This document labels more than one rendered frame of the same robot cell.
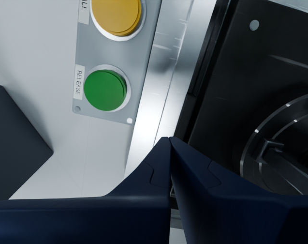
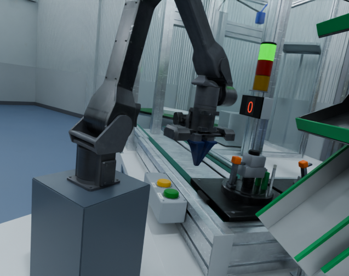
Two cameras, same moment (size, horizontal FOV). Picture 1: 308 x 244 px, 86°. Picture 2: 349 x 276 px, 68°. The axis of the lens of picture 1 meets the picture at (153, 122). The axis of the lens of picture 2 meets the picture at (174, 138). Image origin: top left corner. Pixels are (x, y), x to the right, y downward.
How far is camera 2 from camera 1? 0.68 m
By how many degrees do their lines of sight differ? 97
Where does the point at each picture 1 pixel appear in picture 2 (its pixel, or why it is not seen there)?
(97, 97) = (170, 192)
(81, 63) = (159, 192)
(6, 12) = not seen: hidden behind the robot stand
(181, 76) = (191, 190)
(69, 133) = (147, 263)
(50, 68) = not seen: hidden behind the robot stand
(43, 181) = not seen: outside the picture
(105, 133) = (172, 256)
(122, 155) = (194, 266)
